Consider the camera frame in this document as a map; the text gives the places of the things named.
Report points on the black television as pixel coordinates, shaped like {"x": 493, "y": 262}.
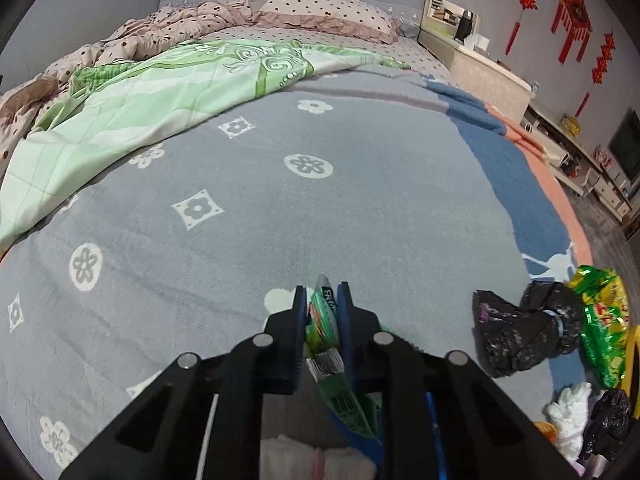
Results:
{"x": 627, "y": 142}

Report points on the small yellow box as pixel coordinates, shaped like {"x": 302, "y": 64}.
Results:
{"x": 570, "y": 124}

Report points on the white pink cloth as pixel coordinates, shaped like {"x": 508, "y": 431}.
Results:
{"x": 310, "y": 460}

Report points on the cream nightstand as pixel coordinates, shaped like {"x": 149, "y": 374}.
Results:
{"x": 480, "y": 70}

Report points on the yellow green snack packet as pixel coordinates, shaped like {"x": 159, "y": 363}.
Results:
{"x": 602, "y": 330}

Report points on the red white figurines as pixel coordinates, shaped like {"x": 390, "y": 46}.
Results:
{"x": 602, "y": 155}

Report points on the pink dotted quilt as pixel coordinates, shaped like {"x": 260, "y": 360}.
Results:
{"x": 165, "y": 25}

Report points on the white box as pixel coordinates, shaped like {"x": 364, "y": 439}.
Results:
{"x": 481, "y": 43}

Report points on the red square tasselled wall hanging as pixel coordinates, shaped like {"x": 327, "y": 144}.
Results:
{"x": 572, "y": 17}

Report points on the small crumpled black plastic bag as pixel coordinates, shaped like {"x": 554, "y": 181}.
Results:
{"x": 607, "y": 417}

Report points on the orange peel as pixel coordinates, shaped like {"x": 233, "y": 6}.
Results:
{"x": 545, "y": 430}

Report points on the large crumpled black plastic bag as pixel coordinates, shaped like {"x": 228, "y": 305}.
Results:
{"x": 520, "y": 332}

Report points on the cream side cabinet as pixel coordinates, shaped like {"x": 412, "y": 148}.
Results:
{"x": 615, "y": 190}

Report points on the bed with colourful blanket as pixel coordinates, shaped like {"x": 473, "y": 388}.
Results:
{"x": 350, "y": 200}

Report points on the green patterned quilt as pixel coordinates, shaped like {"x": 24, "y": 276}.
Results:
{"x": 150, "y": 95}

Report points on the small jar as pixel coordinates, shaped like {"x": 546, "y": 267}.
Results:
{"x": 535, "y": 88}

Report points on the yellow trash bin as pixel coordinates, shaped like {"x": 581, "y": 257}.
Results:
{"x": 634, "y": 355}

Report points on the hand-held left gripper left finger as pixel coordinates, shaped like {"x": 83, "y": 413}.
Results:
{"x": 299, "y": 312}

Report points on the pink dotted pillow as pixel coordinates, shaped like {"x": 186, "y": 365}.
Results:
{"x": 325, "y": 10}

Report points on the cream low cabinet with drawer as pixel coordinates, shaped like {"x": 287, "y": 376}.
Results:
{"x": 550, "y": 127}

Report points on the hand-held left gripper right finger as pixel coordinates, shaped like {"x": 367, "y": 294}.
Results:
{"x": 345, "y": 312}

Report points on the crumpled white tissue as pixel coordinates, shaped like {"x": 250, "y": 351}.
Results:
{"x": 570, "y": 410}

